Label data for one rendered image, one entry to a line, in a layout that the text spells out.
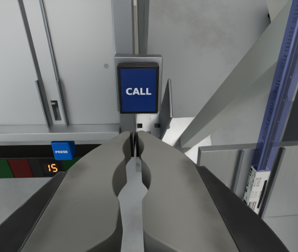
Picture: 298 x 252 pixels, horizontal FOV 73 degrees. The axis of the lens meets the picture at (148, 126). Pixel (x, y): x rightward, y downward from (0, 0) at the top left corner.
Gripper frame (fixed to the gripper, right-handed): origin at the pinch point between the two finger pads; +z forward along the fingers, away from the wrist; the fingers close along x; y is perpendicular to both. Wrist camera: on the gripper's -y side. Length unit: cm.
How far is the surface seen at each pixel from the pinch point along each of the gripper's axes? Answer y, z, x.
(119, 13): -6.6, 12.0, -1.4
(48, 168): 13.9, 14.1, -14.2
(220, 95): 10.5, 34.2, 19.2
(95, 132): 6.1, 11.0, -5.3
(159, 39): 6, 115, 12
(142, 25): -3, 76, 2
